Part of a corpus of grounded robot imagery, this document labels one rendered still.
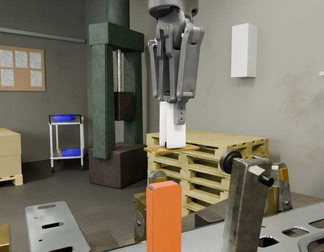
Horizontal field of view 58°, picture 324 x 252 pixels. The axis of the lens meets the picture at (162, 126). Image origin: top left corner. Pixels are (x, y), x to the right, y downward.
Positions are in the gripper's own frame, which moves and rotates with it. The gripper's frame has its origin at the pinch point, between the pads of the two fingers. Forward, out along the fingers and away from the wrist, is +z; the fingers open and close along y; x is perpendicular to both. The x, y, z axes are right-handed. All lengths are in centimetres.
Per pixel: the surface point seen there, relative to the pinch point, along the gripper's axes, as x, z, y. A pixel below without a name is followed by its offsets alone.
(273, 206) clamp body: -38.1, 24.5, 12.8
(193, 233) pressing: -9.9, 23.7, 8.4
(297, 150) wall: -255, 54, 171
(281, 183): -39.8, 18.3, 12.0
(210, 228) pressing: -14.5, 23.7, 8.8
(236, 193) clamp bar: 1.7, 5.7, -16.6
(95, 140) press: -81, 57, 356
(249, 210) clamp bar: 0.3, 7.6, -17.2
